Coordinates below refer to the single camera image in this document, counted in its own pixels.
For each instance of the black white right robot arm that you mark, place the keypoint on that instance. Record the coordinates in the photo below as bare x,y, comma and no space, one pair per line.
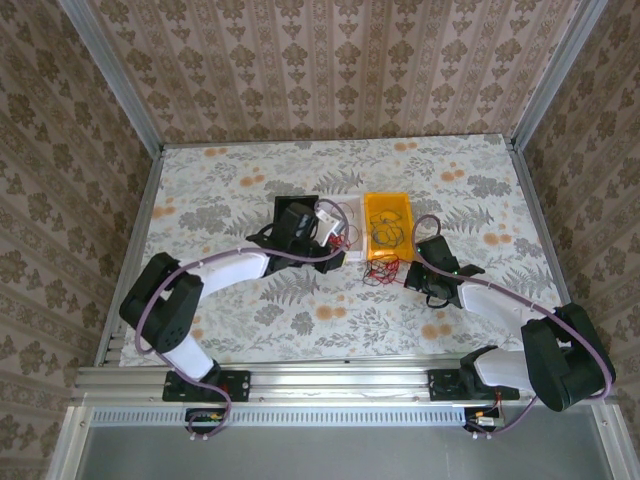
500,306

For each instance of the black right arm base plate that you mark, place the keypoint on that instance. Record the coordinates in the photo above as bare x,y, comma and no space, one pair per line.
442,385

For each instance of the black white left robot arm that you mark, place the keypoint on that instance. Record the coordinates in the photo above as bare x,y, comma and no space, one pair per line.
235,267

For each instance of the floral tablecloth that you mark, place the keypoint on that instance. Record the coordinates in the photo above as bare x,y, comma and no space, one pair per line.
350,330

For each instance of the aluminium table side rail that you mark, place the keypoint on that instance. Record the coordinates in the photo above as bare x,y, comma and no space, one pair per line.
539,225
136,240

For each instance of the aluminium mounting rail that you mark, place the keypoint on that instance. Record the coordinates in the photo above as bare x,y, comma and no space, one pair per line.
340,382

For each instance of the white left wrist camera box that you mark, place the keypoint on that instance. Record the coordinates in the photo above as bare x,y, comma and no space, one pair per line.
327,216

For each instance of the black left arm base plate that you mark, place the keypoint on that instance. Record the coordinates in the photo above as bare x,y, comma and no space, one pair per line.
240,385

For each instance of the aluminium frame post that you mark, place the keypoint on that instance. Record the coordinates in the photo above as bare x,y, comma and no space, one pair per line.
551,75
114,75

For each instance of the white plastic bin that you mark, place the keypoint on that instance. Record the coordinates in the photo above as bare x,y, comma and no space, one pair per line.
352,212

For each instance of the black connector board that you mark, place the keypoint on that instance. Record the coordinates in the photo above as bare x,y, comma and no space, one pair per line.
482,420
205,419

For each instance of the grey metal panel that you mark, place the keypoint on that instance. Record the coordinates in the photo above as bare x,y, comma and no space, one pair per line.
320,455

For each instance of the yellow plastic bin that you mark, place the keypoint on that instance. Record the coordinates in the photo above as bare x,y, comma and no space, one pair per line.
405,205

